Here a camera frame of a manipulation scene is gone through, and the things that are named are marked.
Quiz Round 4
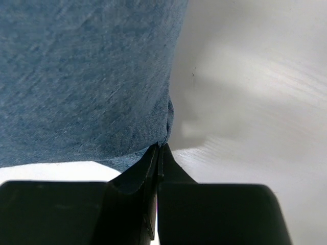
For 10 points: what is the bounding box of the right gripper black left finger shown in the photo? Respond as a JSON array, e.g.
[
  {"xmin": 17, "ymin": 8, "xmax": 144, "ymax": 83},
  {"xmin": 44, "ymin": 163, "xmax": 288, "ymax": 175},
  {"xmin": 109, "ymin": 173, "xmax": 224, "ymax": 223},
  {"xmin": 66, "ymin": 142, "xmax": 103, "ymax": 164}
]
[{"xmin": 1, "ymin": 145, "xmax": 157, "ymax": 244}]

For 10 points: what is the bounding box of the blue pillowcase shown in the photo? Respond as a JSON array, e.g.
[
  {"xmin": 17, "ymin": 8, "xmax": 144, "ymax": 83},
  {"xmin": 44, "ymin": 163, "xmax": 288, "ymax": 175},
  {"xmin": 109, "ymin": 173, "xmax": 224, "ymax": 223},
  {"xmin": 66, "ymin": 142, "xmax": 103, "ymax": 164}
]
[{"xmin": 1, "ymin": 1, "xmax": 188, "ymax": 171}]

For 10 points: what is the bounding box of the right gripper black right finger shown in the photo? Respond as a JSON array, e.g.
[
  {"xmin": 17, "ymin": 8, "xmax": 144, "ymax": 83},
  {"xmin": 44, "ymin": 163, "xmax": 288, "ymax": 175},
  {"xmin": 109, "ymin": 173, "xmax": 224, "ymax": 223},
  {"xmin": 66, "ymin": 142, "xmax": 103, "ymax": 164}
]
[{"xmin": 157, "ymin": 145, "xmax": 291, "ymax": 245}]

